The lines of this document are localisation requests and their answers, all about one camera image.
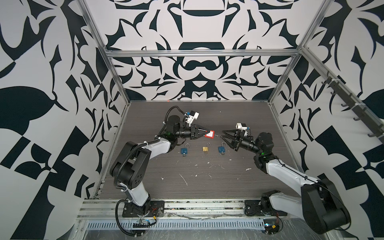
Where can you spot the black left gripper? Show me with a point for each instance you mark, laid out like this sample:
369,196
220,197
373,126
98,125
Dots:
194,130

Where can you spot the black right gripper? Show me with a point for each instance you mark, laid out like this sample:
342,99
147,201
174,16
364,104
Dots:
237,142

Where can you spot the red padlock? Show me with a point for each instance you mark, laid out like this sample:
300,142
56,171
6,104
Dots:
210,134

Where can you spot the blue padlock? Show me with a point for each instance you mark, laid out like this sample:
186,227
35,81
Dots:
184,150
222,148

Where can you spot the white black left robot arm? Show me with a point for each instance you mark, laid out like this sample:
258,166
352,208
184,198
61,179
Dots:
129,168

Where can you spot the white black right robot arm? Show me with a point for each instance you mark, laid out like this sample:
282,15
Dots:
318,202

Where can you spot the brass padlock with key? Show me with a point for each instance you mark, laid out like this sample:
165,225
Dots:
206,148

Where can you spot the right circuit board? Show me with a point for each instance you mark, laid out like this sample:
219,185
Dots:
273,226

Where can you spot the circuit board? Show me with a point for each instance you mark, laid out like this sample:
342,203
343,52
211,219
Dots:
144,224
273,226

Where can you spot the left circuit board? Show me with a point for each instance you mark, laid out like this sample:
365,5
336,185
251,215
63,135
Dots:
144,224

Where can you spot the black hook rack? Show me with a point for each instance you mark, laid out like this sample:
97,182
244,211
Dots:
354,103

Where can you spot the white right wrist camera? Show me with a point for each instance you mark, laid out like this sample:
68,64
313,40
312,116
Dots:
241,126

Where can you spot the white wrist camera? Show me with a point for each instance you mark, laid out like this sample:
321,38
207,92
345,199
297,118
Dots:
241,126
190,117

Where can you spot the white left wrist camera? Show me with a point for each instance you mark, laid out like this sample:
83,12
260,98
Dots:
190,117

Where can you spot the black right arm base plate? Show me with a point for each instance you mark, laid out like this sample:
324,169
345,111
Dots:
261,208

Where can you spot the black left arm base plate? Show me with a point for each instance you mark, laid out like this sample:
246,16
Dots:
149,209

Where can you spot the aluminium frame horizontal bar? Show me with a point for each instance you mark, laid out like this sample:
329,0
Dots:
201,53

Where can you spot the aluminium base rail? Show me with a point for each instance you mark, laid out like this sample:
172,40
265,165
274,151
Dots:
174,207

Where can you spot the white slotted cable duct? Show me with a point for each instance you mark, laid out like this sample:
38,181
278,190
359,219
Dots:
186,224

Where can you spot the aluminium frame corner post right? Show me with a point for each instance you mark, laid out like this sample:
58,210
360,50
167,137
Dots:
315,23

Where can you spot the aluminium frame corner post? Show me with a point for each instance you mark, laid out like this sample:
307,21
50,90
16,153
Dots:
315,23
92,79

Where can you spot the aluminium frame corner post left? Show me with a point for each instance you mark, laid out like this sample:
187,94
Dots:
92,79

